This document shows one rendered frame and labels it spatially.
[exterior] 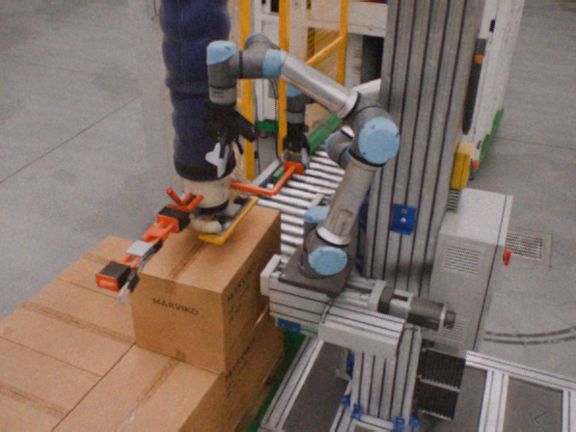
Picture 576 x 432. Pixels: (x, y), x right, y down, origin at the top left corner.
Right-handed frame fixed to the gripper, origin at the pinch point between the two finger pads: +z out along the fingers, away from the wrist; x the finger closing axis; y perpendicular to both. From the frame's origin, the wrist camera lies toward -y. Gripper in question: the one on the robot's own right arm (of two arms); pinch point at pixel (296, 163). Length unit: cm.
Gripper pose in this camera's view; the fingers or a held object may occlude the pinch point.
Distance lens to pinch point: 255.5
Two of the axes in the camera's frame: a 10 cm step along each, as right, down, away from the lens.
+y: -3.6, 5.0, -7.9
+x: 9.3, 2.0, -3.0
